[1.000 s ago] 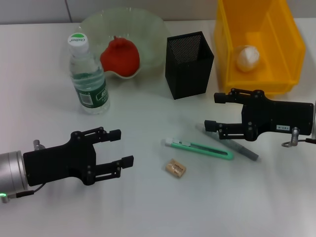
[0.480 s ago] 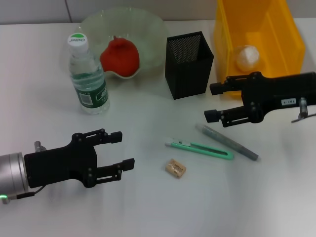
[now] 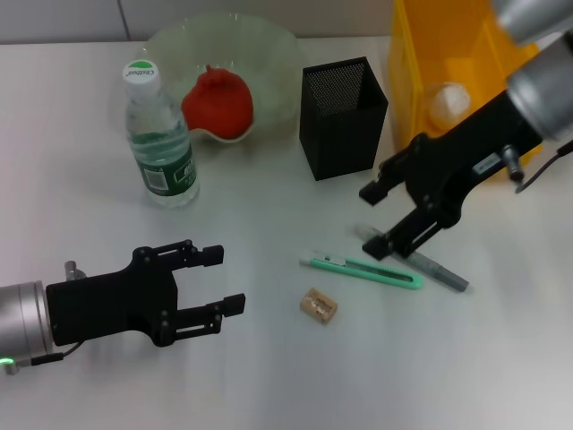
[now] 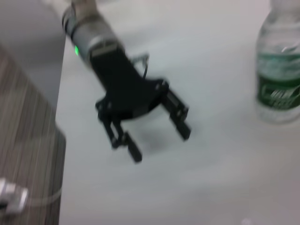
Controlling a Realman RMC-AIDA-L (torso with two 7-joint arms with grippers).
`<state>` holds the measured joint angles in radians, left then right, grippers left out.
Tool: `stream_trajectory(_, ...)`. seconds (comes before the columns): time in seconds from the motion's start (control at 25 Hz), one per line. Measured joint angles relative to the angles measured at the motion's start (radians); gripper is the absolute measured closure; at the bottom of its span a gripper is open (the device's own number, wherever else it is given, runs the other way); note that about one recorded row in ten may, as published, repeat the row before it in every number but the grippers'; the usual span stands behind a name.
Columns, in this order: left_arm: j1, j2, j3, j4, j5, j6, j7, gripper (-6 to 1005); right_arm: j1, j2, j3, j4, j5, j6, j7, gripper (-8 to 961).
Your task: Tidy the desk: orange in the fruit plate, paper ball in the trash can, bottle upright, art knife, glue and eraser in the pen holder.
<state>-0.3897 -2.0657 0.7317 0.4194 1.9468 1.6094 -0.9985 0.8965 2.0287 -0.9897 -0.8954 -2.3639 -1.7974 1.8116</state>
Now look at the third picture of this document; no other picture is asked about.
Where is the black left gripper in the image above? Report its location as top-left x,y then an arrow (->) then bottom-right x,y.
46,240 -> 247,348

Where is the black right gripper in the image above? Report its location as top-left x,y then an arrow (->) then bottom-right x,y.
359,89 -> 545,261

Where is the green utility knife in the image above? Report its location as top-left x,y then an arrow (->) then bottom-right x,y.
298,250 -> 424,291

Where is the grey pen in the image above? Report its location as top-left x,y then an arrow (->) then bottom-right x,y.
354,223 -> 471,294

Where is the white paper ball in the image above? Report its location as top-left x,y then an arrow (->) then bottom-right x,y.
427,82 -> 474,133

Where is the clear green-label water bottle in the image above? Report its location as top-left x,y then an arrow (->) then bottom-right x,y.
121,57 -> 201,208

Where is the red-orange fruit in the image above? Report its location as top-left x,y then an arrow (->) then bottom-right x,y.
180,64 -> 256,141

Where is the black mesh pen holder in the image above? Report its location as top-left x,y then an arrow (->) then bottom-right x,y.
298,56 -> 389,182

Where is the translucent green fruit plate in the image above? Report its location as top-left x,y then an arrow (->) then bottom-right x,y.
142,13 -> 310,145

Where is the yellow plastic bin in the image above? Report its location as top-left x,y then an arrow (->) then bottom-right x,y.
387,0 -> 545,181

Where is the left wrist plug with cable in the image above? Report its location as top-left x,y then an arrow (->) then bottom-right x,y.
0,342 -> 84,375

